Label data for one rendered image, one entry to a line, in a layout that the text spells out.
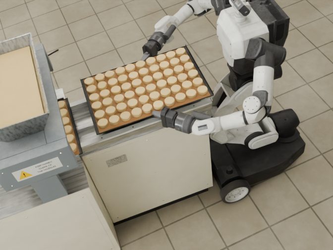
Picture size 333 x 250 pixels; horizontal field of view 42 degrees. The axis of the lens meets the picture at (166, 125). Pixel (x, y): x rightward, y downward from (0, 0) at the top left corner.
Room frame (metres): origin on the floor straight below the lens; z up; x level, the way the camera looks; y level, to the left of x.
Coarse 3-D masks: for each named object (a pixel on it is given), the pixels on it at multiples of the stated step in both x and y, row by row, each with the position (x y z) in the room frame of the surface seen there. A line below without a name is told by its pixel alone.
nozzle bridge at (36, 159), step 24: (48, 72) 1.62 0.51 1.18; (48, 96) 1.46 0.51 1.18; (48, 120) 1.31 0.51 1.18; (0, 144) 1.22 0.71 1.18; (24, 144) 1.20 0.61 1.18; (48, 144) 1.17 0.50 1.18; (0, 168) 1.10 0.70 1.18; (24, 168) 1.11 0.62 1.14; (48, 168) 1.12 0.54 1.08; (72, 168) 1.14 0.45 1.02; (48, 192) 1.11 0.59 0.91
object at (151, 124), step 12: (180, 108) 1.47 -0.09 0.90; (192, 108) 1.45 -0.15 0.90; (204, 108) 1.47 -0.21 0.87; (156, 120) 1.42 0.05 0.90; (120, 132) 1.39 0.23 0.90; (132, 132) 1.39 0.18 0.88; (144, 132) 1.41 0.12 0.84; (84, 144) 1.36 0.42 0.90; (96, 144) 1.36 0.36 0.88; (108, 144) 1.37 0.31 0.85
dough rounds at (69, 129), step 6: (60, 102) 1.66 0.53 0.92; (60, 108) 1.62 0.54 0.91; (66, 108) 1.63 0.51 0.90; (66, 114) 1.57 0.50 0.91; (66, 120) 1.52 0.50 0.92; (66, 126) 1.48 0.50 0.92; (66, 132) 1.44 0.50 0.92; (72, 132) 1.45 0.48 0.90; (72, 138) 1.39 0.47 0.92; (72, 144) 1.36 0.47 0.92; (78, 150) 1.33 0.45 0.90
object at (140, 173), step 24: (144, 120) 1.49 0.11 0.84; (120, 144) 1.37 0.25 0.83; (144, 144) 1.39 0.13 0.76; (168, 144) 1.41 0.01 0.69; (192, 144) 1.44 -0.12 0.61; (96, 168) 1.34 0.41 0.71; (120, 168) 1.36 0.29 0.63; (144, 168) 1.38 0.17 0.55; (168, 168) 1.41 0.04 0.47; (192, 168) 1.43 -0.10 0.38; (120, 192) 1.35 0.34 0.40; (144, 192) 1.38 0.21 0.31; (168, 192) 1.40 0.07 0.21; (192, 192) 1.43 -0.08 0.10; (120, 216) 1.34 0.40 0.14
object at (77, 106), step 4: (80, 100) 1.67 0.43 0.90; (84, 100) 1.66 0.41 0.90; (72, 104) 1.65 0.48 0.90; (76, 104) 1.64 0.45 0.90; (80, 104) 1.64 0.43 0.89; (84, 104) 1.65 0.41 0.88; (72, 108) 1.63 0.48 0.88; (76, 108) 1.64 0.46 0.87; (80, 108) 1.64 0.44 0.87; (84, 108) 1.64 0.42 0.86; (88, 108) 1.65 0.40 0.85; (72, 112) 1.63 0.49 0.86; (76, 112) 1.64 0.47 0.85
